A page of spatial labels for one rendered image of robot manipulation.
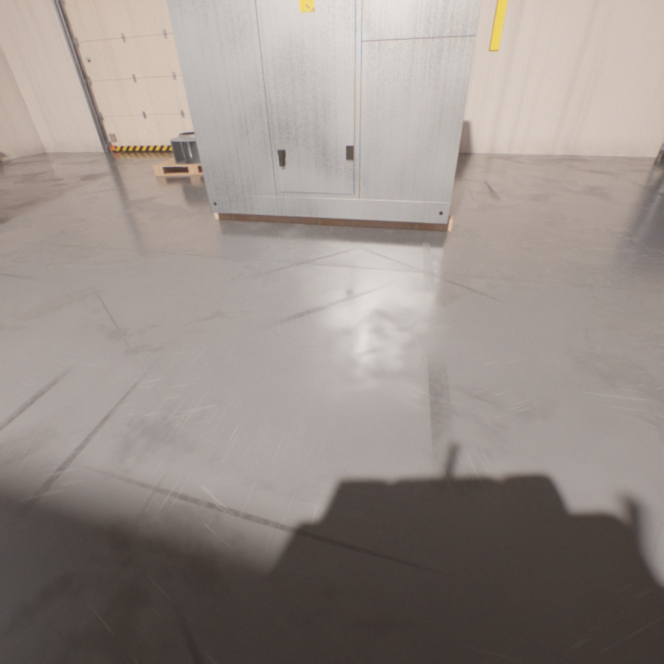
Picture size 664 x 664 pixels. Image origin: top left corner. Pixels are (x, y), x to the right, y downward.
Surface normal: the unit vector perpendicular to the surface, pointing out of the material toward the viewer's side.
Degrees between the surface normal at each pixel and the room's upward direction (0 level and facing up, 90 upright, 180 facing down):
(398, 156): 90
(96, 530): 0
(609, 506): 0
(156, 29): 90
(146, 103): 90
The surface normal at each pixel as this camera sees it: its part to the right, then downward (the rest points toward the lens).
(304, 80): -0.24, 0.56
